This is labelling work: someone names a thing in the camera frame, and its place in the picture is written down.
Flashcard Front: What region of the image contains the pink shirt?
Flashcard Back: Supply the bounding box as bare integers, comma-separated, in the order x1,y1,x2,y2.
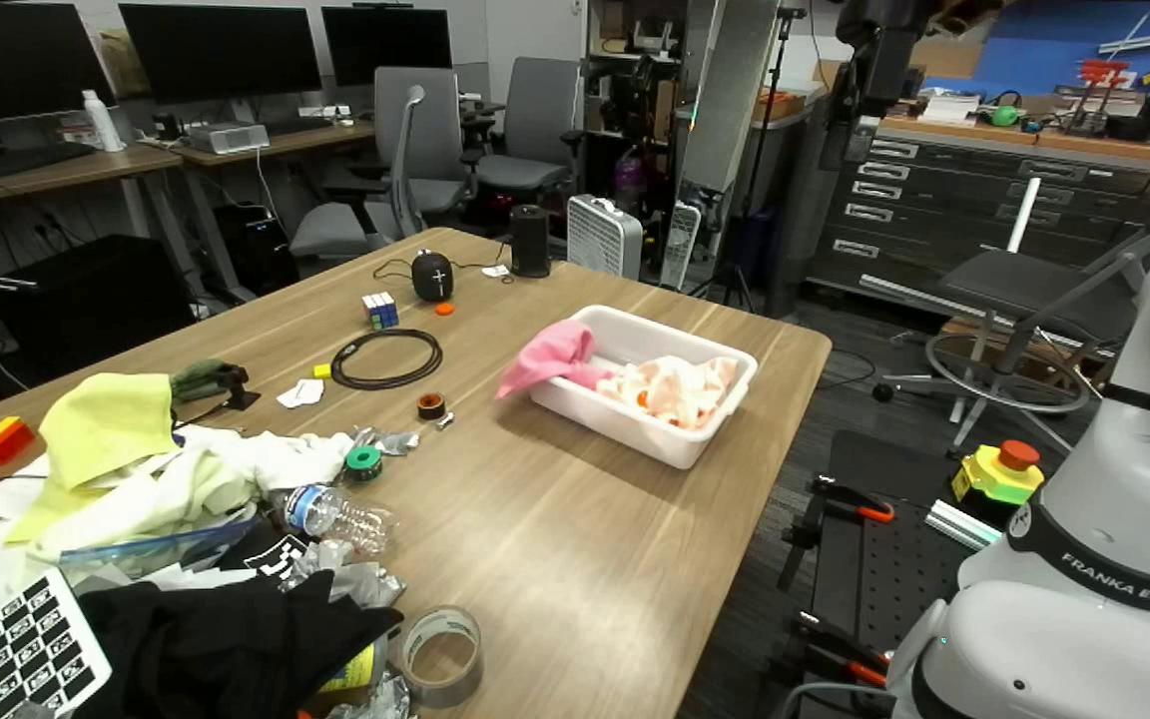
492,320,606,406

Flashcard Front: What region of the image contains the peach shirt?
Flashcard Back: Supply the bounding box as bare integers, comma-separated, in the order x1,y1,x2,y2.
594,353,750,437

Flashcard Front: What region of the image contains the white plastic bin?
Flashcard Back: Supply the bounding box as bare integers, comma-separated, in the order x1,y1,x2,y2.
518,298,765,475

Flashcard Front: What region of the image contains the white box fan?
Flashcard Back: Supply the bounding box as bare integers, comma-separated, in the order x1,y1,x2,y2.
565,192,649,284

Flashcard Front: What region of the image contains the black box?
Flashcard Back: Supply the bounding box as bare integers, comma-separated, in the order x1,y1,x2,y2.
509,200,557,284

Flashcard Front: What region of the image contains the crumpled silver foil wrapper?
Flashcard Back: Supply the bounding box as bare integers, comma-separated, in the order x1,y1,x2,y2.
357,424,429,462

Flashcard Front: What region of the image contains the Rubik's cube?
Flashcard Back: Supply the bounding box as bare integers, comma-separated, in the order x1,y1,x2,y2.
359,288,404,332

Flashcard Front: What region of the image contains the green tape roll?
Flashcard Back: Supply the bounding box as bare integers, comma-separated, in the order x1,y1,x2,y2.
341,439,387,482

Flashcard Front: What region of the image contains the grey office chair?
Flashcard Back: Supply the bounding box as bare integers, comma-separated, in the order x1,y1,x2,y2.
471,53,588,205
287,64,471,273

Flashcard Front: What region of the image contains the white paper scrap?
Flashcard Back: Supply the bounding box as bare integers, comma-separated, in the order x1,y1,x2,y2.
272,374,333,410

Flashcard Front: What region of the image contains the clear plastic bottle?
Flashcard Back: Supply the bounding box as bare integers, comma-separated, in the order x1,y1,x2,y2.
268,481,397,559

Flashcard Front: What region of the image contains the white cloth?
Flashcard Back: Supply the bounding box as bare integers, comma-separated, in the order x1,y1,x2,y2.
0,424,359,615

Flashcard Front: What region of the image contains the crumpled clear plastic bag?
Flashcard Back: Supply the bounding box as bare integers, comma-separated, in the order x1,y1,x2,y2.
272,530,409,615

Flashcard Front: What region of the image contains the clear tape roll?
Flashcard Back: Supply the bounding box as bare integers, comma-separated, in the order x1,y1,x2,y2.
393,602,489,712

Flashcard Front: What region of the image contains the green and black tool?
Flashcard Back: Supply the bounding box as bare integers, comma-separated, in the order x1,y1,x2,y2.
170,360,266,416

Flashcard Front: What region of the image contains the black computer monitor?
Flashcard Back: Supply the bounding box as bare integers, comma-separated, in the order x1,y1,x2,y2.
0,0,111,131
321,5,456,93
116,0,327,107

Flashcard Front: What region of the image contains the black drawer cabinet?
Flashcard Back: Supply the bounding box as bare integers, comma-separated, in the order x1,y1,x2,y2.
809,115,1150,314

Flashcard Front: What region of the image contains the white box device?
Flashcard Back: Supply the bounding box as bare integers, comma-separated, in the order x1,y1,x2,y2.
180,115,275,161

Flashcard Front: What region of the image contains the yellow emergency stop button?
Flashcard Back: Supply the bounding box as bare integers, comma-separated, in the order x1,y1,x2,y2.
948,437,1051,514

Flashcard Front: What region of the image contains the black swivel chair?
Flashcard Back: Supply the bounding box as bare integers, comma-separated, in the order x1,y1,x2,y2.
860,197,1150,455

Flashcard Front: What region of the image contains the black cloth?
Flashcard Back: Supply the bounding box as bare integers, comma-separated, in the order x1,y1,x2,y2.
69,511,409,719

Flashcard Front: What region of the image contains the yellow cloth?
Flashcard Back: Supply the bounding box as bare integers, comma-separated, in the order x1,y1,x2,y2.
0,366,268,551

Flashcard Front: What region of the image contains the black computer case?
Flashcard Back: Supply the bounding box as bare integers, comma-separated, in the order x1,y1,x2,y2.
0,232,199,384

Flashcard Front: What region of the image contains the long wooden desk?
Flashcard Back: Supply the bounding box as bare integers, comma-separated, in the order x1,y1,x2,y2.
0,115,381,214

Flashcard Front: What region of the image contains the white plastic bottle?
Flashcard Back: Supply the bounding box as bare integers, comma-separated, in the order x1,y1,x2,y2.
75,87,127,156

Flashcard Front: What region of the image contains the orange block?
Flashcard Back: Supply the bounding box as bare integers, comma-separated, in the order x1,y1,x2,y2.
0,410,39,471

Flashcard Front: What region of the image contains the blue board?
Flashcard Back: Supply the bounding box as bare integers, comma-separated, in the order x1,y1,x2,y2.
971,0,1150,95

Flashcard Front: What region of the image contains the black desk keyboard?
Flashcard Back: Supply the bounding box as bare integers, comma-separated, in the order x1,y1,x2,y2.
0,136,102,187

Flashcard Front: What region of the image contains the silver laptop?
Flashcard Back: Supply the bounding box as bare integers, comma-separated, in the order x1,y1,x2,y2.
0,569,116,719

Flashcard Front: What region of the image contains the black cable coil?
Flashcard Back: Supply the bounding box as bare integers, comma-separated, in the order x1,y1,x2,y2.
327,322,447,397

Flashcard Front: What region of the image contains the orange handled clamp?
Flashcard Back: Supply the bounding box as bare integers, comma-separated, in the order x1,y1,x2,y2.
787,471,904,593
787,607,899,694

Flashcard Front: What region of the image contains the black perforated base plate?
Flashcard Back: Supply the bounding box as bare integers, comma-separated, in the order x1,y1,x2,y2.
809,431,1046,670

